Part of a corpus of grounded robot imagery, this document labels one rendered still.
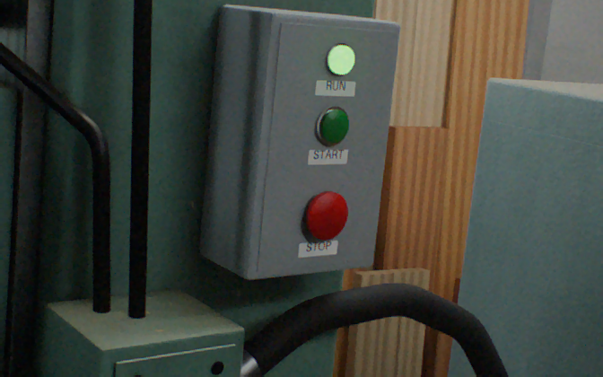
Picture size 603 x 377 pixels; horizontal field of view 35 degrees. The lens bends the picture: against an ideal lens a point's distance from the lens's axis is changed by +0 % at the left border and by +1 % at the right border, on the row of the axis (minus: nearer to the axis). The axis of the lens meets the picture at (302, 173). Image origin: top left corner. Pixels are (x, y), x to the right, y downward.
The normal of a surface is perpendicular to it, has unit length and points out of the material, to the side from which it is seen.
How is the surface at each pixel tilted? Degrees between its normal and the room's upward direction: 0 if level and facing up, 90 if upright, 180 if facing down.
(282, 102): 90
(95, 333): 0
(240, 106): 90
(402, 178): 87
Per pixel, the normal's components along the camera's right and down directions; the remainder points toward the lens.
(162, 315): 0.10, -0.98
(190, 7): 0.58, 0.21
